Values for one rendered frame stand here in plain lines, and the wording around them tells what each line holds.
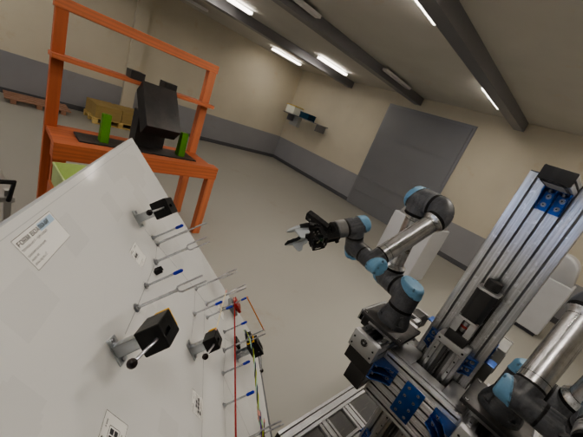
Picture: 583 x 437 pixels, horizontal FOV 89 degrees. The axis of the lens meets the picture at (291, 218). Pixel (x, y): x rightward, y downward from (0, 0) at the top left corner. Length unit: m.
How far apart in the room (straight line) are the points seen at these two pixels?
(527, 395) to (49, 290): 1.09
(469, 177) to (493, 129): 1.17
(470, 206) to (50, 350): 8.25
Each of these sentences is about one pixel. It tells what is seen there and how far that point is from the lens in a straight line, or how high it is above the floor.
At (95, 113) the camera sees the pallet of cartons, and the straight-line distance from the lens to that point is 8.86.
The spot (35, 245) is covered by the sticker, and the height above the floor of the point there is 1.61.
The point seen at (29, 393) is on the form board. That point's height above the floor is 1.53.
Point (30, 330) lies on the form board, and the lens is 0.48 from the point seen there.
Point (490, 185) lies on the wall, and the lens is 8.34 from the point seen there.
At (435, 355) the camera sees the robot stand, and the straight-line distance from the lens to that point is 1.64.
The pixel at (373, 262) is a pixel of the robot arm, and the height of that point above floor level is 1.49.
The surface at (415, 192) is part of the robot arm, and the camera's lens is 1.46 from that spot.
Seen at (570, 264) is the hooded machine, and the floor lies 1.33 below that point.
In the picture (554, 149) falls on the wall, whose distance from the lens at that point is 8.30.
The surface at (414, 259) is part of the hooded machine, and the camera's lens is 5.25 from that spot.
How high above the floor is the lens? 1.89
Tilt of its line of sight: 18 degrees down
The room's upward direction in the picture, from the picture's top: 22 degrees clockwise
